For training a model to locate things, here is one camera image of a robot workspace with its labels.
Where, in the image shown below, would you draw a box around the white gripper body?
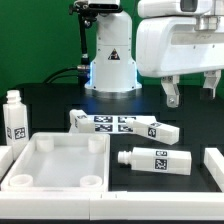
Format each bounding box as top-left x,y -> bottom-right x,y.
136,16 -> 224,77

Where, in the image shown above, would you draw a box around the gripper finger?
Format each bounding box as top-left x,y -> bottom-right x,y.
200,70 -> 221,100
161,76 -> 180,108

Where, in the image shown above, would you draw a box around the white desk top tray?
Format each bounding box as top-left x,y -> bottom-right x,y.
1,133 -> 110,192

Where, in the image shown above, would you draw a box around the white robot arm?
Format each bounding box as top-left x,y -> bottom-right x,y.
87,0 -> 224,108

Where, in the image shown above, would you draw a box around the white right fence block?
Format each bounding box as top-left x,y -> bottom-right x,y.
204,148 -> 224,193

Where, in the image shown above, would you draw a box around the white fence block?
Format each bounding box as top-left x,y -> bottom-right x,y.
204,148 -> 224,193
0,146 -> 13,180

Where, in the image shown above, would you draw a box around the paper sheet with markers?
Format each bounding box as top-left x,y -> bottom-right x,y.
88,115 -> 156,134

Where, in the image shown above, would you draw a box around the white front fence bar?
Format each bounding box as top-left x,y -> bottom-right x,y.
0,192 -> 224,221

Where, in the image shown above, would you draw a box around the white left fence block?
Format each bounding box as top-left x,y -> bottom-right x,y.
0,146 -> 13,180

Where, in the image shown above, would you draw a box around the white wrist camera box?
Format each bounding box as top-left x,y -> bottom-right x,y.
137,0 -> 224,18

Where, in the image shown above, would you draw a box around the black cables at base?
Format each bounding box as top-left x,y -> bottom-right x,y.
43,66 -> 84,84

